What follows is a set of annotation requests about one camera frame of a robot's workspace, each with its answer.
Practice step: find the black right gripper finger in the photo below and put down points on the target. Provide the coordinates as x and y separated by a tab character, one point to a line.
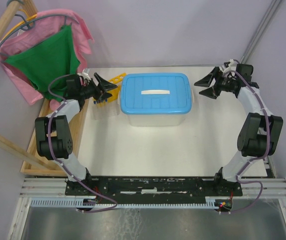
207	80
210	92

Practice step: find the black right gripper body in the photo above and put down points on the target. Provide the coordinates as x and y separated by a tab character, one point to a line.
222	84

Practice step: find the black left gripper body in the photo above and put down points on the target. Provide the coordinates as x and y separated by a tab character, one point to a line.
91	90

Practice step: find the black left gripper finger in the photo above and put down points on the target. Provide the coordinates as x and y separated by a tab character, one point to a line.
104	85
104	96

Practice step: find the yellow test tube rack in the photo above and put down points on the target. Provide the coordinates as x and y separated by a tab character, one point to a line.
118	81

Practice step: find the blue plastic tray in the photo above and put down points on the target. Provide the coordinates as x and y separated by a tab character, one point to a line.
167	93

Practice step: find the white plastic bin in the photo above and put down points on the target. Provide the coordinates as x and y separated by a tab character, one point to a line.
156	120

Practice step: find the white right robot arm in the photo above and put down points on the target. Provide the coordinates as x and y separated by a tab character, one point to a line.
260	133

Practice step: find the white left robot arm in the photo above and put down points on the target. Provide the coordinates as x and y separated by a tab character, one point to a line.
54	139

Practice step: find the green cloth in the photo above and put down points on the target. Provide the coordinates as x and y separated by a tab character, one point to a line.
50	59

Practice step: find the pink shirt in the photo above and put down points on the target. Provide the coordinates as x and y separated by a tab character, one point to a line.
51	22

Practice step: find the yellow clothes hanger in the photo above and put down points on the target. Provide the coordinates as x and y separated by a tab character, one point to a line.
26	18

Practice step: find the black mounting plate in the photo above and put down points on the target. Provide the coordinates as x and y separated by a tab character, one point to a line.
163	190

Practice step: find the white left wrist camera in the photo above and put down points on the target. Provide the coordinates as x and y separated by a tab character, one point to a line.
86	74

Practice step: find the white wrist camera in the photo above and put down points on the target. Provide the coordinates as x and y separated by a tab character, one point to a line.
86	74
229	65

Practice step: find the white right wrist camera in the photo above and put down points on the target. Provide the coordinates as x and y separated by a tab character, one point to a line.
229	65

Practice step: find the aluminium frame rail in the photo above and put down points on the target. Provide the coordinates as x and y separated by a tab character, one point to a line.
266	51

